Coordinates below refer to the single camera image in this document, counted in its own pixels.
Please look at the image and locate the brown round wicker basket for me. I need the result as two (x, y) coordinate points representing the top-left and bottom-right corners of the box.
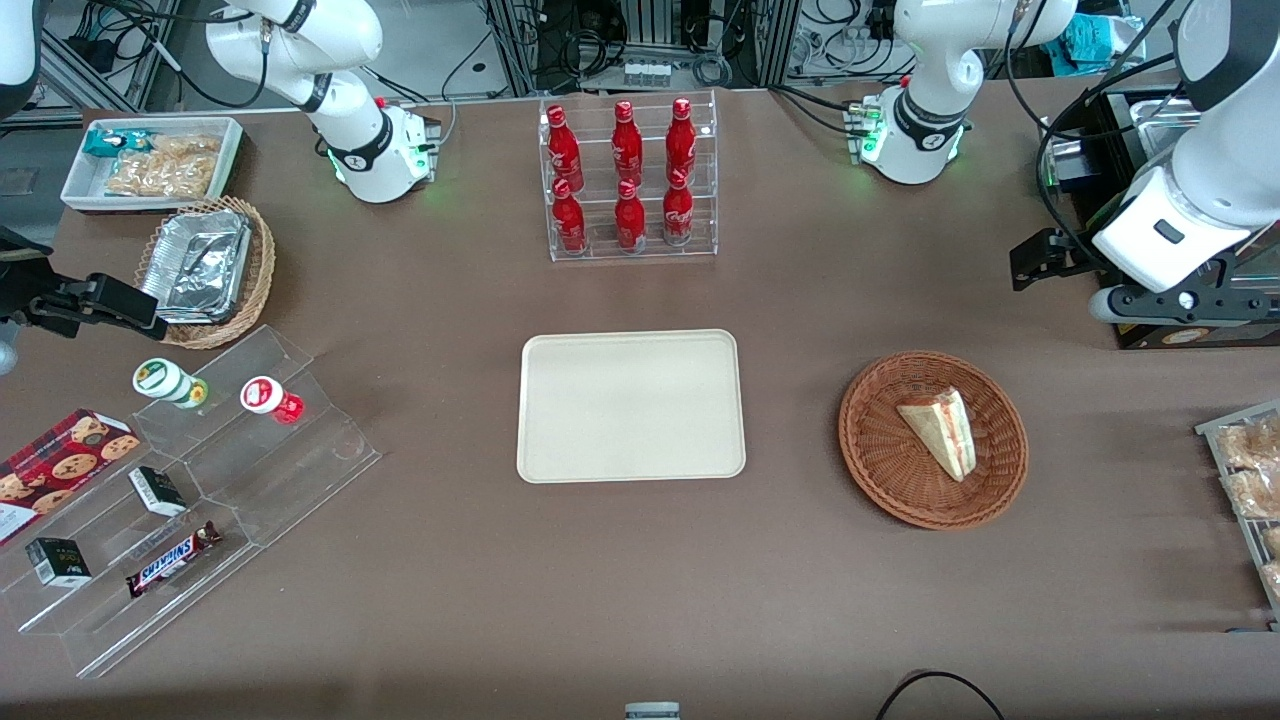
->
(837, 349), (1030, 531)

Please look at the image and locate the small black box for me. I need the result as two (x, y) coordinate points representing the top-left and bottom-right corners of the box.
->
(24, 536), (93, 588)
(127, 465), (189, 519)

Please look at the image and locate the clear acrylic tiered stand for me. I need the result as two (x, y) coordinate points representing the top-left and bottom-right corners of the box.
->
(0, 323), (384, 682)

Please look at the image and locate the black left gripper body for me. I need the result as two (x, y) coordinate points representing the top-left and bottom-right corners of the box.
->
(1058, 230), (1100, 276)

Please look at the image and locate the teal plastic bag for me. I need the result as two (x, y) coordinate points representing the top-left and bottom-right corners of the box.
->
(1062, 12), (1143, 78)

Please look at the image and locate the white plastic snack bin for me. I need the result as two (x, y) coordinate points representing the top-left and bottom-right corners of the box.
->
(59, 115), (246, 215)

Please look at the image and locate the light oval wicker basket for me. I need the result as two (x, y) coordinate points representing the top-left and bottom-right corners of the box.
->
(133, 195), (278, 352)

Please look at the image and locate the aluminium foil tray stack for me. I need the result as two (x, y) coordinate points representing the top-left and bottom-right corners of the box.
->
(139, 207), (254, 325)

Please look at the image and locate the green lid drink cup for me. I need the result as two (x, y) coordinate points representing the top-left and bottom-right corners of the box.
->
(132, 357), (210, 411)

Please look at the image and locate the red cola bottle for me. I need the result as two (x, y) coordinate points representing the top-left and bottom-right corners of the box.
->
(665, 97), (698, 179)
(551, 178), (589, 254)
(546, 104), (586, 189)
(611, 100), (645, 187)
(661, 168), (696, 248)
(613, 178), (648, 252)

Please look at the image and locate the snickers chocolate bar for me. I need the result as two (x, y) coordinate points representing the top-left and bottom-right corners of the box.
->
(125, 520), (224, 600)

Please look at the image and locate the red lid drink cup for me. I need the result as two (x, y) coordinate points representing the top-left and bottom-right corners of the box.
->
(239, 375), (306, 426)

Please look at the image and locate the clear acrylic bottle rack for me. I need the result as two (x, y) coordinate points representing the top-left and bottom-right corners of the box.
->
(538, 89), (720, 264)

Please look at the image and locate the red cookie box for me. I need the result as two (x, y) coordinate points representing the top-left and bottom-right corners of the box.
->
(0, 407), (142, 550)

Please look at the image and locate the black food warmer cabinet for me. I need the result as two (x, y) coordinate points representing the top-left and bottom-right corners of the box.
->
(1037, 84), (1280, 351)

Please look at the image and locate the beige plastic tray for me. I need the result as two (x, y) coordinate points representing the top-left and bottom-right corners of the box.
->
(516, 328), (748, 485)

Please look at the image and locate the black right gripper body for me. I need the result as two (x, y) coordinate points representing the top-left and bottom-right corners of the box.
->
(0, 229), (64, 337)

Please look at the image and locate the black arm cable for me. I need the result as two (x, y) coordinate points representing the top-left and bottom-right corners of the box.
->
(1004, 0), (1183, 277)
(88, 0), (333, 111)

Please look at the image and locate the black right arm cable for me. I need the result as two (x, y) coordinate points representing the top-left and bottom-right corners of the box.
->
(88, 0), (333, 111)

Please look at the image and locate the tray of pastries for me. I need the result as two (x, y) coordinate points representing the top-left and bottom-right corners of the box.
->
(1194, 399), (1280, 632)

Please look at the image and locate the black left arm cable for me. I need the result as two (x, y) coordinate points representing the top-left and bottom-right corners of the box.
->
(1004, 0), (1183, 277)

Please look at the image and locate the beige cracker bag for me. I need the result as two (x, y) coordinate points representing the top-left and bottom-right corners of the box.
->
(148, 134), (224, 163)
(104, 154), (219, 199)

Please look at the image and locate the bagged fried snack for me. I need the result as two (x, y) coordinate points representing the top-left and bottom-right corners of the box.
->
(1214, 414), (1280, 472)
(1221, 467), (1280, 522)

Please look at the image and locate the stainless steel pan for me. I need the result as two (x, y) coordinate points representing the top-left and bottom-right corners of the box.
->
(1128, 95), (1203, 163)

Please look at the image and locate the black looped floor cable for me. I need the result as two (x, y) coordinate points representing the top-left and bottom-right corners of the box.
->
(874, 669), (1007, 720)

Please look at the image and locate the triangular sandwich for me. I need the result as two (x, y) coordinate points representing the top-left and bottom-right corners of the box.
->
(895, 386), (978, 484)

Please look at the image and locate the aluminium equipment frame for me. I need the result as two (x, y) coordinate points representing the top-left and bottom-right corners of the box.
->
(484, 0), (803, 93)

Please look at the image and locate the teal snack packet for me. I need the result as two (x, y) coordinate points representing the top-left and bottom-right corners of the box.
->
(82, 129), (153, 160)

